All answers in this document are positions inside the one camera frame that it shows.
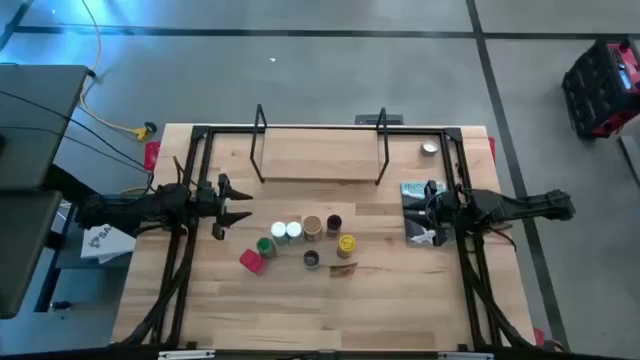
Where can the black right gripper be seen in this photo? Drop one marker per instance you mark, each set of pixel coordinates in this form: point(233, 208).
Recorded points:
point(440, 212)

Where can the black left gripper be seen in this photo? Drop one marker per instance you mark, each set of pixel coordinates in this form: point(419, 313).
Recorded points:
point(212, 205)

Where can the white lid spice jar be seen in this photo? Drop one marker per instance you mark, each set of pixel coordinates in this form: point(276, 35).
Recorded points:
point(278, 230)

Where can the green lid spice jar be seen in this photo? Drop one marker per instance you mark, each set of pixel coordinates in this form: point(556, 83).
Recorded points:
point(266, 247)

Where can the red spice tin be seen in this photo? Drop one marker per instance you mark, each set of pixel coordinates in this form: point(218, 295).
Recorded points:
point(252, 261)

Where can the white lid bagel seasoning jar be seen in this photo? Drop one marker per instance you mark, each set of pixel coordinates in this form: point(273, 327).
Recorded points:
point(294, 230)

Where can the yellow lid spice jar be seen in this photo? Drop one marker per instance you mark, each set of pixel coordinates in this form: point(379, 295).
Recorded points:
point(346, 245)

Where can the tan lid spice jar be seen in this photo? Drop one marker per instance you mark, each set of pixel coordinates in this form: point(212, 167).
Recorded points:
point(312, 227)

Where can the dark lid red spice jar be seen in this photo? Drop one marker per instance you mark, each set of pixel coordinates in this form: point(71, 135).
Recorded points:
point(334, 223)

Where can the black lid spice jar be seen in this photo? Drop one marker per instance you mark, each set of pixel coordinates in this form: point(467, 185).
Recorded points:
point(311, 258)

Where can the orange taco seasoning packet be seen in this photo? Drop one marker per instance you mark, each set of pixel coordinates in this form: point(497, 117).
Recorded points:
point(343, 270)

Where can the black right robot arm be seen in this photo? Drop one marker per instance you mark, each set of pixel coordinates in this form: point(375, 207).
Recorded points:
point(515, 205)

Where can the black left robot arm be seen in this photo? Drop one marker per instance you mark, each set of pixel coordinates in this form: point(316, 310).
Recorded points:
point(150, 207)

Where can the Yellowstone waterfall book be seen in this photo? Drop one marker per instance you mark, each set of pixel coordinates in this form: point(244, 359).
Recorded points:
point(417, 236)

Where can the small round tin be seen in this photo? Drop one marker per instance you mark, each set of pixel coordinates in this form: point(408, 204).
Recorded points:
point(429, 147)

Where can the dark floor outlet box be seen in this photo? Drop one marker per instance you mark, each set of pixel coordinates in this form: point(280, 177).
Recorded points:
point(378, 119)

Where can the white printed box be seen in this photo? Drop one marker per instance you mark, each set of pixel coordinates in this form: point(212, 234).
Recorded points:
point(107, 245)

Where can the black diagonal beam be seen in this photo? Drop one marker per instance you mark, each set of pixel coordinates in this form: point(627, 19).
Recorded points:
point(70, 182)

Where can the small black floor object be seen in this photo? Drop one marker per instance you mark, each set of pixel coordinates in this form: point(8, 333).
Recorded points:
point(60, 304)

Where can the grey desk top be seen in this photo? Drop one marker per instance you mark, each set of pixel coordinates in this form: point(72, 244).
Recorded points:
point(25, 250)
point(35, 130)

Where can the black red tool box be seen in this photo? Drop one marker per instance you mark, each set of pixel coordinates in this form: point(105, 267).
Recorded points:
point(595, 90)

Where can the grey panel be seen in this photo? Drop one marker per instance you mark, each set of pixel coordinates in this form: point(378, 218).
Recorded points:
point(631, 157)

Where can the black metal table frame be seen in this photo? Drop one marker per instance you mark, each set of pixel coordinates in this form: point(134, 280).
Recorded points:
point(230, 129)

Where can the wooden shelf black metal frame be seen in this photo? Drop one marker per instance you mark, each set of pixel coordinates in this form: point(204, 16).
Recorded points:
point(320, 155)

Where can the white bracket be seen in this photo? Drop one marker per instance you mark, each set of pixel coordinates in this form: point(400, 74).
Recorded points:
point(186, 355)
point(465, 356)

